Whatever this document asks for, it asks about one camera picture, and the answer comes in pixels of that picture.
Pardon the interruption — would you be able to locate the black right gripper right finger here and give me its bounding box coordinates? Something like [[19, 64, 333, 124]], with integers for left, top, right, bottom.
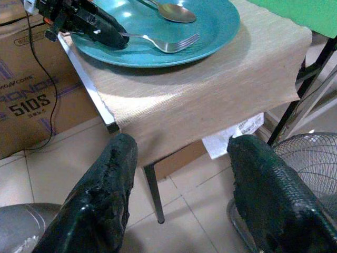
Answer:
[[226, 134, 337, 253]]

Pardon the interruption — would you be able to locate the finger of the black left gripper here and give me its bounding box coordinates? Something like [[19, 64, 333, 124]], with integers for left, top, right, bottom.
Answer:
[[78, 1, 130, 40], [70, 18, 130, 50]]

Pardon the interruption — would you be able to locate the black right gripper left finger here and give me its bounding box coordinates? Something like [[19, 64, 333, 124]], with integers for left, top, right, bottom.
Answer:
[[33, 133, 138, 253]]

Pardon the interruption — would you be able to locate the silver metal fork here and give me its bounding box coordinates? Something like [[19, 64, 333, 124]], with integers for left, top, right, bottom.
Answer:
[[119, 32, 201, 54]]

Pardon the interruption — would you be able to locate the white metal-framed table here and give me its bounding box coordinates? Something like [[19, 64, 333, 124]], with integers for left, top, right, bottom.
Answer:
[[57, 31, 166, 225]]

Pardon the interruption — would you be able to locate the metal grille floor fan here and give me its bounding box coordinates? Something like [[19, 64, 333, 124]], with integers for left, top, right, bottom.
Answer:
[[226, 132, 337, 253]]

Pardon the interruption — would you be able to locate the silver metal spoon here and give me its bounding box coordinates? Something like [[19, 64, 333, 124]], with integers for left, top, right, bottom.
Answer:
[[136, 0, 197, 24]]

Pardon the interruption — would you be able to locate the large printed cardboard box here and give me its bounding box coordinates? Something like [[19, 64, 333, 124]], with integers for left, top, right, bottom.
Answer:
[[0, 0, 106, 160]]

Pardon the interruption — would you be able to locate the white printed paper bag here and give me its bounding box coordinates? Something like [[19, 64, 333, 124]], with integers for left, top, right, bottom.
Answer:
[[202, 112, 265, 160]]

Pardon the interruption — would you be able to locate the grey rounded robot leg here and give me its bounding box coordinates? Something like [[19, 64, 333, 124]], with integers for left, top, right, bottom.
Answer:
[[0, 202, 63, 253]]

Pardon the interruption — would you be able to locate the flat brown cardboard piece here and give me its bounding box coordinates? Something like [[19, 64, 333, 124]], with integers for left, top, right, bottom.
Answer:
[[153, 140, 209, 183]]

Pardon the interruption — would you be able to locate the teal round plate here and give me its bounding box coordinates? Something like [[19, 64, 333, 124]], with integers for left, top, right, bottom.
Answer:
[[70, 0, 241, 69]]

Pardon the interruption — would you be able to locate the beige woven placemat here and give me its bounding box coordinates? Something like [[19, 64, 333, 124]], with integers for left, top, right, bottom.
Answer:
[[62, 0, 313, 168]]

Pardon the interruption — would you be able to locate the silver metal stand leg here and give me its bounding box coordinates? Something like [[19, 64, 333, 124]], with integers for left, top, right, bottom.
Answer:
[[283, 67, 337, 141]]

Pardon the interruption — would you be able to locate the black metal stand leg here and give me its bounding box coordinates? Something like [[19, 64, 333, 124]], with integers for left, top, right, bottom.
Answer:
[[266, 36, 337, 146]]

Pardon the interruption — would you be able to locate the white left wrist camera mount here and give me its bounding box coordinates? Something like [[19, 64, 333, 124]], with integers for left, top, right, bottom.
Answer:
[[23, 0, 41, 14]]

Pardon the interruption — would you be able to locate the thin black cable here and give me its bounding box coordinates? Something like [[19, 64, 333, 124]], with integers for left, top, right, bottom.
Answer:
[[24, 10, 59, 151]]

